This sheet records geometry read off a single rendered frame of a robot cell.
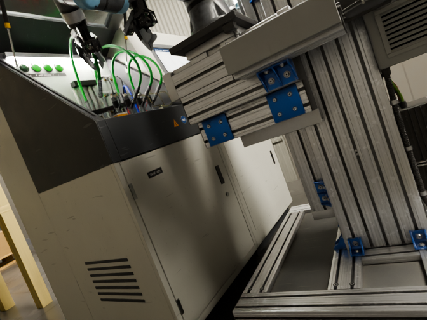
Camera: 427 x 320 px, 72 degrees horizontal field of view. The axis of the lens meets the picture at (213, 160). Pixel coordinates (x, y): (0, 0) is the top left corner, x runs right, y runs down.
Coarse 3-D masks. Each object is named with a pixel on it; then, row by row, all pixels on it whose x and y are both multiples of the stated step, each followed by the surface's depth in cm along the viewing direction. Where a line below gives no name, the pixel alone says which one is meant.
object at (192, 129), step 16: (144, 112) 121; (160, 112) 129; (176, 112) 138; (112, 128) 106; (128, 128) 112; (144, 128) 119; (160, 128) 126; (176, 128) 135; (192, 128) 145; (128, 144) 110; (144, 144) 117; (160, 144) 124
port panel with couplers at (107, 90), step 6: (102, 72) 177; (108, 72) 181; (102, 78) 172; (108, 78) 176; (102, 84) 175; (108, 84) 178; (102, 90) 174; (108, 90) 177; (114, 90) 181; (108, 96) 176; (108, 102) 175; (120, 102) 183
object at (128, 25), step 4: (132, 12) 127; (132, 16) 127; (128, 20) 129; (128, 24) 129; (124, 28) 131; (128, 28) 130; (132, 28) 132; (124, 32) 132; (128, 32) 132; (132, 32) 133
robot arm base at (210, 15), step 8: (200, 0) 83; (208, 0) 83; (216, 0) 83; (192, 8) 85; (200, 8) 83; (208, 8) 82; (216, 8) 83; (224, 8) 83; (192, 16) 86; (200, 16) 83; (208, 16) 82; (216, 16) 83; (192, 24) 86; (200, 24) 83; (208, 24) 82; (192, 32) 86
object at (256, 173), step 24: (144, 48) 181; (144, 72) 174; (240, 144) 180; (264, 144) 208; (240, 168) 172; (264, 168) 198; (240, 192) 166; (264, 192) 189; (288, 192) 222; (264, 216) 181; (264, 240) 182
